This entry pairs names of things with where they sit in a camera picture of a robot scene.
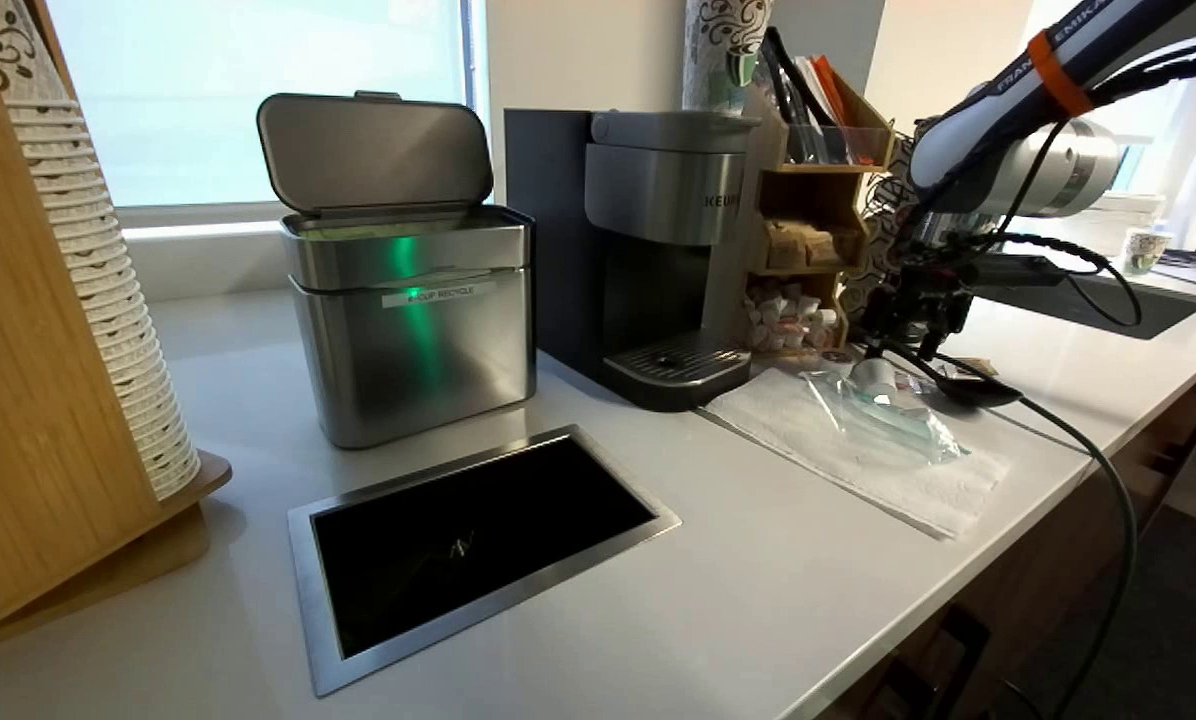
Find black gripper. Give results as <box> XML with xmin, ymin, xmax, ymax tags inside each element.
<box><xmin>872</xmin><ymin>213</ymin><xmax>978</xmax><ymax>372</ymax></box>

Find black spoon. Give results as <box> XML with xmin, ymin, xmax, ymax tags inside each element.
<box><xmin>907</xmin><ymin>347</ymin><xmax>1025</xmax><ymax>410</ymax></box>

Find wooden shelf organizer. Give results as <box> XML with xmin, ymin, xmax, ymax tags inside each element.
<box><xmin>749</xmin><ymin>125</ymin><xmax>895</xmax><ymax>366</ymax></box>

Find small green seal zip bag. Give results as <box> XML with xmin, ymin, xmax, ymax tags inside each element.
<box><xmin>806</xmin><ymin>356</ymin><xmax>967</xmax><ymax>464</ymax></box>

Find large clear plastic bag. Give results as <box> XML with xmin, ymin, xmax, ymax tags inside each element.
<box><xmin>701</xmin><ymin>350</ymin><xmax>1066</xmax><ymax>543</ymax></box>

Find brown packets bundle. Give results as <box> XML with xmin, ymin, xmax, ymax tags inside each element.
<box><xmin>751</xmin><ymin>217</ymin><xmax>843</xmax><ymax>277</ymax></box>

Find dark counter sink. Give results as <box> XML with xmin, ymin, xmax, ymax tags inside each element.
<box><xmin>952</xmin><ymin>257</ymin><xmax>1196</xmax><ymax>343</ymax></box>

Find small patterned mug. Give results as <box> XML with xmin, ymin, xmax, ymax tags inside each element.
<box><xmin>1119</xmin><ymin>223</ymin><xmax>1175</xmax><ymax>281</ymax></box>

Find orange paper packets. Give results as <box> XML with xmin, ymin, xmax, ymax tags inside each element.
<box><xmin>806</xmin><ymin>51</ymin><xmax>884</xmax><ymax>140</ymax></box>

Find black utensils bundle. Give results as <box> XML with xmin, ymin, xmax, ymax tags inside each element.
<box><xmin>754</xmin><ymin>22</ymin><xmax>840</xmax><ymax>167</ymax></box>

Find black silver coffee machine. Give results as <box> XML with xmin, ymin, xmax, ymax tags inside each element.
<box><xmin>499</xmin><ymin>102</ymin><xmax>759</xmax><ymax>410</ymax></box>

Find patterned paper cup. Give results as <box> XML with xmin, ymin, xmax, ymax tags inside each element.
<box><xmin>680</xmin><ymin>0</ymin><xmax>776</xmax><ymax>120</ymax></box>

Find steel framed counter chute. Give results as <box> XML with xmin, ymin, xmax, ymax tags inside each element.
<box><xmin>283</xmin><ymin>424</ymin><xmax>684</xmax><ymax>698</ymax></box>

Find steel trash bin with lid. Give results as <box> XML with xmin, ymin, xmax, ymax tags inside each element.
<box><xmin>252</xmin><ymin>87</ymin><xmax>541</xmax><ymax>455</ymax></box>

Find bright window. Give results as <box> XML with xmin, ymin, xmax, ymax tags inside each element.
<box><xmin>44</xmin><ymin>0</ymin><xmax>482</xmax><ymax>223</ymax></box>

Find stack of white paper cups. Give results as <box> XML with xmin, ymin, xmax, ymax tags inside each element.
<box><xmin>0</xmin><ymin>0</ymin><xmax>207</xmax><ymax>503</ymax></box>

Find wooden cup dispenser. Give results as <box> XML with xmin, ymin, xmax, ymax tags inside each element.
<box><xmin>0</xmin><ymin>0</ymin><xmax>234</xmax><ymax>657</ymax></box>

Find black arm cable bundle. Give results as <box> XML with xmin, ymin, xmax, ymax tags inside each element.
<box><xmin>958</xmin><ymin>116</ymin><xmax>1146</xmax><ymax>330</ymax></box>

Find dark long cable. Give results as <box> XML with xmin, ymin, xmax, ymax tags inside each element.
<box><xmin>889</xmin><ymin>343</ymin><xmax>1143</xmax><ymax>720</ymax></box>

